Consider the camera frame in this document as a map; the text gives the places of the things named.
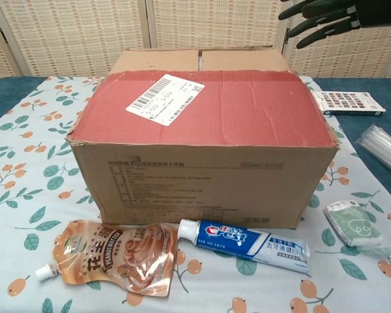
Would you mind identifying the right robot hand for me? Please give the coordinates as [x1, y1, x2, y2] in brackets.
[278, 0, 391, 50]

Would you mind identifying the large cardboard box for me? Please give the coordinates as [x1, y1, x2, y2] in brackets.
[65, 48, 341, 231]

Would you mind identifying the flat box with photo grid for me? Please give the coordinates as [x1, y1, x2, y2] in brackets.
[312, 91, 386, 117]

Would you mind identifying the teal blue table cover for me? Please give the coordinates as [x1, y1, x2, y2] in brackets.
[0, 75, 391, 200]

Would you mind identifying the bundle of clear straws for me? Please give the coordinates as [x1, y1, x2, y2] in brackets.
[355, 125, 391, 181]

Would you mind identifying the woven bamboo folding screen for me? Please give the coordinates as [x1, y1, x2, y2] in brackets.
[0, 0, 391, 85]

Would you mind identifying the green tissue pack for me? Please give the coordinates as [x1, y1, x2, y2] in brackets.
[323, 199, 391, 261]

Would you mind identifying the Crest toothpaste tube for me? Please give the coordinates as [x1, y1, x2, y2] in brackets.
[177, 218, 312, 278]

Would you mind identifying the peanut butter spout pouch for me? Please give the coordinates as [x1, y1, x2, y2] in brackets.
[35, 218, 180, 299]

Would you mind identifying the fruit and leaf print tablecloth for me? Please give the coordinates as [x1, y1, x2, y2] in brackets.
[0, 75, 391, 313]

